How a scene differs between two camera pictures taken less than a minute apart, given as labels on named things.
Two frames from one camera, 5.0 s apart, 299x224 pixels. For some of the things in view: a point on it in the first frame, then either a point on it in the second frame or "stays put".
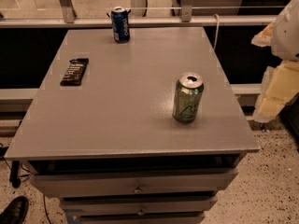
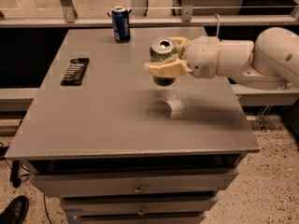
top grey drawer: (49, 182) stays put
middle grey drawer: (192, 204) stays put
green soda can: (187, 97) to (163, 49)
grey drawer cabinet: (112, 148) stays put
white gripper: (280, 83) to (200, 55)
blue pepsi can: (121, 24) stays put
